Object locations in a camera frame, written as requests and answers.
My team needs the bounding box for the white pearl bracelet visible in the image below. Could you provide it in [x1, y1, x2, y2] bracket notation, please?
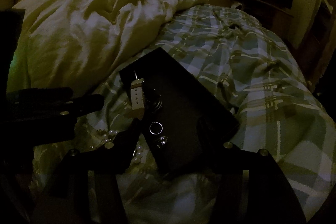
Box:
[98, 129, 145, 164]

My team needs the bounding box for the silver ring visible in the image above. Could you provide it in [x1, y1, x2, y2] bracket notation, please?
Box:
[148, 121, 164, 135]

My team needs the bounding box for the black jewelry tray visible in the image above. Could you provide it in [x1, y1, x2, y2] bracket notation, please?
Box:
[120, 48, 239, 151]

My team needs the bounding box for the white crumpled duvet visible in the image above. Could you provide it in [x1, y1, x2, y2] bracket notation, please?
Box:
[7, 0, 207, 96]

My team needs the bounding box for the plaid blue-green bedsheet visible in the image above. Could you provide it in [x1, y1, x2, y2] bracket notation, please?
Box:
[28, 3, 336, 224]

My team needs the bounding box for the white strap wristwatch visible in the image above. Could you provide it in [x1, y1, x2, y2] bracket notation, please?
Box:
[130, 74, 145, 110]

